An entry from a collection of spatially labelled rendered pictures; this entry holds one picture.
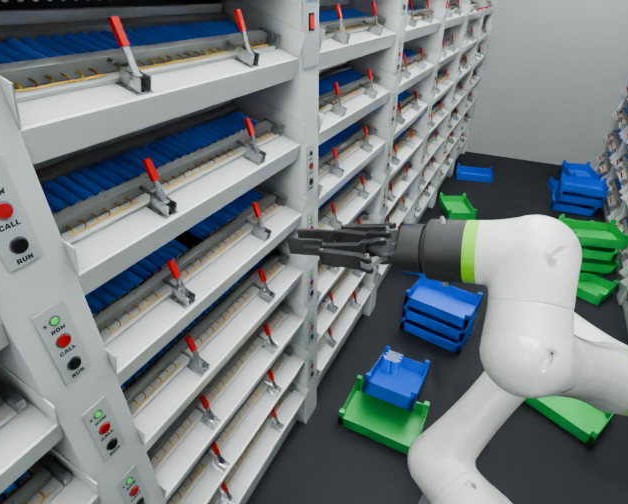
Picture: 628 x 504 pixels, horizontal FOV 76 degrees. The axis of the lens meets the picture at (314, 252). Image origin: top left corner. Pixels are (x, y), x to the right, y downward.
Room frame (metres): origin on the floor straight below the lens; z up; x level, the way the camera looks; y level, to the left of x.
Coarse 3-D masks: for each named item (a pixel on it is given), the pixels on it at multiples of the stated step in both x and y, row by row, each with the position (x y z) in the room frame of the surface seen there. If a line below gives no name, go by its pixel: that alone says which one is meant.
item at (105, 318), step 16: (240, 224) 0.83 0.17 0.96; (208, 240) 0.74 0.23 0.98; (192, 256) 0.68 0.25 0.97; (160, 272) 0.62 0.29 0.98; (144, 288) 0.58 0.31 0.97; (112, 304) 0.53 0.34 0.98; (128, 304) 0.54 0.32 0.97; (96, 320) 0.49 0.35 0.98; (112, 320) 0.51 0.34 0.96; (128, 320) 0.52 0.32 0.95
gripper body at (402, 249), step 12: (408, 228) 0.53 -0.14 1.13; (420, 228) 0.52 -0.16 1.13; (396, 240) 0.51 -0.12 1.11; (408, 240) 0.51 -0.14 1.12; (420, 240) 0.50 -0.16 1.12; (372, 252) 0.52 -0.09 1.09; (384, 252) 0.51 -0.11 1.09; (396, 252) 0.50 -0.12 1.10; (408, 252) 0.50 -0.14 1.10; (384, 264) 0.51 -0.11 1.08; (396, 264) 0.50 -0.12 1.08; (408, 264) 0.49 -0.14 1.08
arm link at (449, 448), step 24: (600, 336) 0.58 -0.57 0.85; (480, 384) 0.60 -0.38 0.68; (456, 408) 0.58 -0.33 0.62; (480, 408) 0.56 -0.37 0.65; (504, 408) 0.55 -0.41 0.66; (432, 432) 0.56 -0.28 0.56; (456, 432) 0.54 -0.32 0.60; (480, 432) 0.53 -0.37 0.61; (408, 456) 0.54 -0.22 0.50; (432, 456) 0.51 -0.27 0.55; (456, 456) 0.50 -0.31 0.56; (432, 480) 0.47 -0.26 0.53
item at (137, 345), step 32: (288, 192) 0.98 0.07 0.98; (288, 224) 0.90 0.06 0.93; (224, 256) 0.73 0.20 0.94; (256, 256) 0.77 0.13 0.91; (160, 288) 0.61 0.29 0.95; (192, 288) 0.63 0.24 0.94; (224, 288) 0.67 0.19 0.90; (160, 320) 0.54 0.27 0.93; (192, 320) 0.59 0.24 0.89; (128, 352) 0.46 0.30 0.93
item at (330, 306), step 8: (344, 272) 1.44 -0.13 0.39; (352, 272) 1.46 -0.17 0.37; (360, 272) 1.46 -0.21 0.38; (344, 280) 1.39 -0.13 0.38; (352, 280) 1.41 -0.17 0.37; (360, 280) 1.43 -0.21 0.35; (336, 288) 1.34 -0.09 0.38; (344, 288) 1.35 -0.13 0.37; (352, 288) 1.36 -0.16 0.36; (328, 296) 1.28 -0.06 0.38; (336, 296) 1.29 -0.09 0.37; (344, 296) 1.30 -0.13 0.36; (320, 304) 1.23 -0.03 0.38; (328, 304) 1.21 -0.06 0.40; (336, 304) 1.25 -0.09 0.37; (344, 304) 1.29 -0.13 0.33; (320, 312) 1.18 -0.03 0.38; (328, 312) 1.20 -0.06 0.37; (336, 312) 1.21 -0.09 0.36; (320, 320) 1.15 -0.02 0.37; (328, 320) 1.16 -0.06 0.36; (320, 328) 1.11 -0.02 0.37; (320, 336) 1.04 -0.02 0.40
